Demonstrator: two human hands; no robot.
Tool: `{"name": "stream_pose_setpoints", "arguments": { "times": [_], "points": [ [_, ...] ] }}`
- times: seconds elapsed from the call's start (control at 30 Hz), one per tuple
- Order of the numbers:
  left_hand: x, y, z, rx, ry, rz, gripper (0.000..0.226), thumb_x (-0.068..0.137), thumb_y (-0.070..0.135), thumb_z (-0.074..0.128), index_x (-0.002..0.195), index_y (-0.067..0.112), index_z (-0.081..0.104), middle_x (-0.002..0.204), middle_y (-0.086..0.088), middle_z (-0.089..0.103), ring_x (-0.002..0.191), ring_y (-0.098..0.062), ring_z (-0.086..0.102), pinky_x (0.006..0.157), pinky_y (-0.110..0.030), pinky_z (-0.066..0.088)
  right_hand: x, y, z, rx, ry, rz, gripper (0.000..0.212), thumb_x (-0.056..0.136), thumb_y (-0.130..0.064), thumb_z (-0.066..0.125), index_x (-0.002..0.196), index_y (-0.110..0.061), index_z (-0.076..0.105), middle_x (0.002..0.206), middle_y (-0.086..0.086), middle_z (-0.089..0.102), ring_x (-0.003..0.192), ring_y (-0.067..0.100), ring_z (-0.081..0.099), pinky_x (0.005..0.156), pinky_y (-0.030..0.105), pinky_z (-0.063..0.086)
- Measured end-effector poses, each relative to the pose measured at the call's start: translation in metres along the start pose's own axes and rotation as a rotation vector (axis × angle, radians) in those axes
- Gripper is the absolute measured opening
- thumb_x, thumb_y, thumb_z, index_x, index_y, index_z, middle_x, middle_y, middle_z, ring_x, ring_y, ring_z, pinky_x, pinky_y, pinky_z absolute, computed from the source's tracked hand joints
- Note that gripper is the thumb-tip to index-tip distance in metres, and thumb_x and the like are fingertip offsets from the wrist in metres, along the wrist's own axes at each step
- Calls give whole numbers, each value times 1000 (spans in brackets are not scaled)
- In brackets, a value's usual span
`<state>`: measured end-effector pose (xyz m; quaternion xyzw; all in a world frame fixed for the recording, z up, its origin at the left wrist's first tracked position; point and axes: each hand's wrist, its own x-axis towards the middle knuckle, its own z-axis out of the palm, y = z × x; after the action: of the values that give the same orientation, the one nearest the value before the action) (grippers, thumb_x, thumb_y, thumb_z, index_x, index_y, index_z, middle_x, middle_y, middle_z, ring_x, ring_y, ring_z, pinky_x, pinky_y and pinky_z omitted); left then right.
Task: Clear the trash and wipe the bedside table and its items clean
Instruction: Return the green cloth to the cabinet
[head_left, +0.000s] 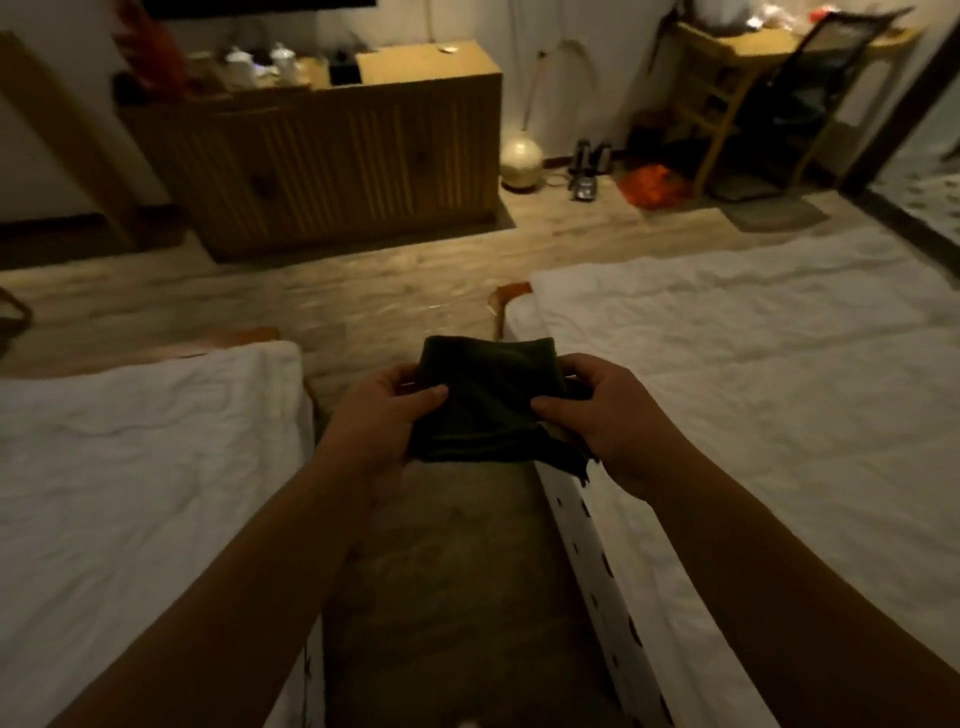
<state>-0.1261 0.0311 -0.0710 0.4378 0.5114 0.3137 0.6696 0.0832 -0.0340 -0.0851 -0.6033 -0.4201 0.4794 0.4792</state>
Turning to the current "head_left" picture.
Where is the small wooden desk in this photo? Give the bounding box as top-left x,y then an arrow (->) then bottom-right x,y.
669,20 -> 925,198

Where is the red bag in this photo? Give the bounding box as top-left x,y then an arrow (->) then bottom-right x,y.
112,0 -> 189,103

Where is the wooden slatted cabinet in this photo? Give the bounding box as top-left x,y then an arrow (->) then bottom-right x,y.
116,41 -> 504,262

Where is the dark door frame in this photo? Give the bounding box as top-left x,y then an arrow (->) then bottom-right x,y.
843,22 -> 960,198

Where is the person's right hand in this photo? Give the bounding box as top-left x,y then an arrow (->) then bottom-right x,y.
530,353 -> 703,502

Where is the black flat television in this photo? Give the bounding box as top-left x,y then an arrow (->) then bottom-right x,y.
142,0 -> 378,20

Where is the leaning wooden beam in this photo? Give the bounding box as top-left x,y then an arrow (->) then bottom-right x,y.
0,29 -> 145,250

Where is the grey floor mat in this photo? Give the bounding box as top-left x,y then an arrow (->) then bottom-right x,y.
719,191 -> 831,234

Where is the wooden tray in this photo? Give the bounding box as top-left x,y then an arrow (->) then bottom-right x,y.
187,68 -> 313,95

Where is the person's right forearm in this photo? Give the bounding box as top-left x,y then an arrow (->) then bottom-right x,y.
641,449 -> 960,728

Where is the dark bag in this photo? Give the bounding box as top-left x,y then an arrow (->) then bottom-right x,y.
631,110 -> 680,166

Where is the black mesh chair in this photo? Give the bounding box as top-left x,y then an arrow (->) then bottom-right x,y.
738,7 -> 915,189

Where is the white quilted bed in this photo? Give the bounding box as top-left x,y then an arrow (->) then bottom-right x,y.
502,224 -> 960,728
0,341 -> 328,728

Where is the person's left hand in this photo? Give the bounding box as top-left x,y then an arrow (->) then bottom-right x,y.
318,363 -> 450,500

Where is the orange plastic bag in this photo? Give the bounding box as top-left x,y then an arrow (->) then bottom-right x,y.
618,163 -> 693,211

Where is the person's left forearm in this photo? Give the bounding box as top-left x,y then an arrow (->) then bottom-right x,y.
48,449 -> 376,728

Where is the green cloth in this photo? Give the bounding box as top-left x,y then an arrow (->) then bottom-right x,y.
408,335 -> 598,481

